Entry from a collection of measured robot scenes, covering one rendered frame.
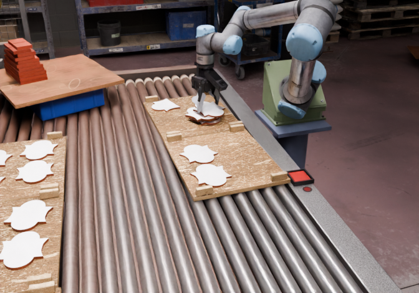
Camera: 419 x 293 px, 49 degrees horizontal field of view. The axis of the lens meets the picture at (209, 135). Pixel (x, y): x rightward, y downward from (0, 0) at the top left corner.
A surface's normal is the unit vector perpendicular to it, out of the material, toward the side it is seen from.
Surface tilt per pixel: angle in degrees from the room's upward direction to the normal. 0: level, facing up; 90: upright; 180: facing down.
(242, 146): 0
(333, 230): 0
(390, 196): 0
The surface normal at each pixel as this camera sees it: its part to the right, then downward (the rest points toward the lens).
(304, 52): -0.47, 0.73
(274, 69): 0.21, -0.31
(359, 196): 0.00, -0.89
